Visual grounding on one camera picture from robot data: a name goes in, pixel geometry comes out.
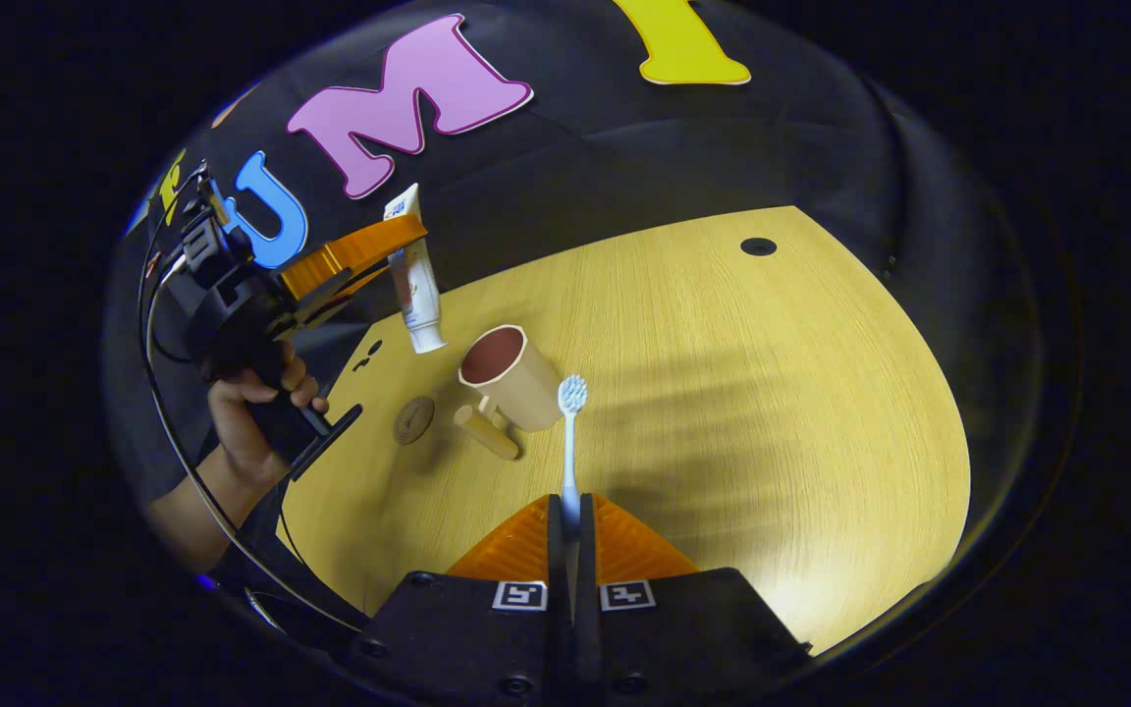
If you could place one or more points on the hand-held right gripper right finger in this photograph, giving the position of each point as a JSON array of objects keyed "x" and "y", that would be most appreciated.
[{"x": 587, "y": 560}]

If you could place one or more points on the beige cup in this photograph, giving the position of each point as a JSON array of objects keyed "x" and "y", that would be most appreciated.
[{"x": 526, "y": 388}]

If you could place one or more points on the white toothpaste tube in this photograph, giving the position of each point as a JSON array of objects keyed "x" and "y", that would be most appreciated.
[{"x": 418, "y": 295}]

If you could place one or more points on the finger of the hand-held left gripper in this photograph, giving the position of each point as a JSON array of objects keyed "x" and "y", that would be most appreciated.
[
  {"x": 330, "y": 299},
  {"x": 350, "y": 250}
]

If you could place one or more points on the light blue toothbrush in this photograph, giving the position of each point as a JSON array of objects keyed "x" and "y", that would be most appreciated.
[{"x": 571, "y": 452}]

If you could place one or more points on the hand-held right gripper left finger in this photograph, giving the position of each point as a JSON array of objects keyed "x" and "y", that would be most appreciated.
[{"x": 556, "y": 560}]

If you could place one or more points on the round brown coaster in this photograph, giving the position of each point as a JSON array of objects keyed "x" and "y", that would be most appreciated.
[{"x": 413, "y": 420}]

